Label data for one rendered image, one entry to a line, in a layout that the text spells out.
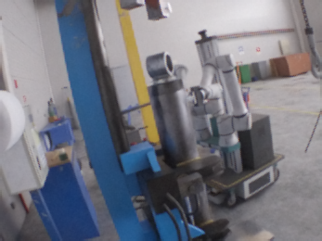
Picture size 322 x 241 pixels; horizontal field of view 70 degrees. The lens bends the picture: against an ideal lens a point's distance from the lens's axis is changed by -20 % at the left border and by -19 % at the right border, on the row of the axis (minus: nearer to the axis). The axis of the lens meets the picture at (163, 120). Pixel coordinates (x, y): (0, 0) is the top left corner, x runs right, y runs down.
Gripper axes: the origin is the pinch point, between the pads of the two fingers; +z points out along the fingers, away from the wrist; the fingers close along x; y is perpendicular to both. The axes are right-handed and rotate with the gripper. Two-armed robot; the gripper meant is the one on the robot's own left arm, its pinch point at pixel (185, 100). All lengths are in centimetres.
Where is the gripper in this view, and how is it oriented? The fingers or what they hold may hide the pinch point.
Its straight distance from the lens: 173.9
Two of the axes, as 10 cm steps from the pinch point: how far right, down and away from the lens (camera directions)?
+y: 6.1, 0.0, -7.9
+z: -7.5, 2.9, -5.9
